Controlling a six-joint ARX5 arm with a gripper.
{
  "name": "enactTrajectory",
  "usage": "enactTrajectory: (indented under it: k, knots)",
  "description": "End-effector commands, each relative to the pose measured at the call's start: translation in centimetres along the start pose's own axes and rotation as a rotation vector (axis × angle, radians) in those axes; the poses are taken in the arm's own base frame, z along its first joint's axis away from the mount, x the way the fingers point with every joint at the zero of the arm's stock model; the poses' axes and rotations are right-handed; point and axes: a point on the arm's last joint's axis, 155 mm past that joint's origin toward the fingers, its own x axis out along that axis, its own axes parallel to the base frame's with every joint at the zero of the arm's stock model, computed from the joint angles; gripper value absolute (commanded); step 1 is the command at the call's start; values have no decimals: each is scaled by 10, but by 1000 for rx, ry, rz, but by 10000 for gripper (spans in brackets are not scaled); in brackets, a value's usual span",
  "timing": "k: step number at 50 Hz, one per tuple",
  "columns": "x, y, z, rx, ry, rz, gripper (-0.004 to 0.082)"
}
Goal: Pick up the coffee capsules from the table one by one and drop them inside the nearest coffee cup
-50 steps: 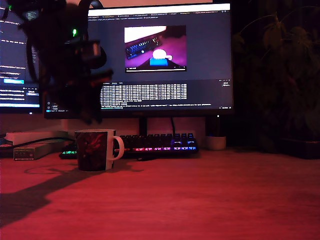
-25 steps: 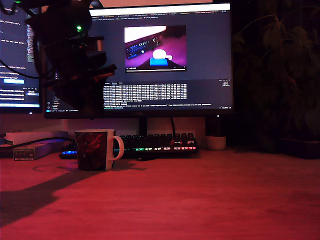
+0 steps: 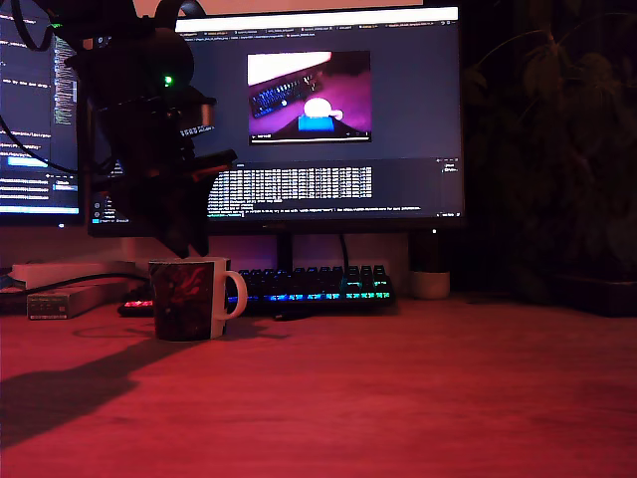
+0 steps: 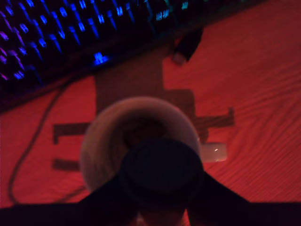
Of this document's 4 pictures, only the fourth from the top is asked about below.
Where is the white mug with dark print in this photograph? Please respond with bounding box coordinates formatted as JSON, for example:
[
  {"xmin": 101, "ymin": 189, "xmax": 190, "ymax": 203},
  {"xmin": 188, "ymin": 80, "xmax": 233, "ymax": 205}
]
[{"xmin": 79, "ymin": 96, "xmax": 228, "ymax": 197}]

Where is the black backlit keyboard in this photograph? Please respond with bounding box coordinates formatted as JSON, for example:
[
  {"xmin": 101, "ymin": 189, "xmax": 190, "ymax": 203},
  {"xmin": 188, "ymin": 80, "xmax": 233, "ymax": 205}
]
[{"xmin": 0, "ymin": 0, "xmax": 268, "ymax": 113}]

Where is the thin cable on table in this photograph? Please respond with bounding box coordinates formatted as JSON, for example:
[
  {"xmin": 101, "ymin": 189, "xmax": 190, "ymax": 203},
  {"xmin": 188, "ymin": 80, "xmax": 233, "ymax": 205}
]
[{"xmin": 8, "ymin": 77, "xmax": 91, "ymax": 206}]

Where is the black USB cable plug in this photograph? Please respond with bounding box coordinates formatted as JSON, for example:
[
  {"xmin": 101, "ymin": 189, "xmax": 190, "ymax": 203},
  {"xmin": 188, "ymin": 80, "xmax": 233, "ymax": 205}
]
[{"xmin": 172, "ymin": 27, "xmax": 204, "ymax": 66}]

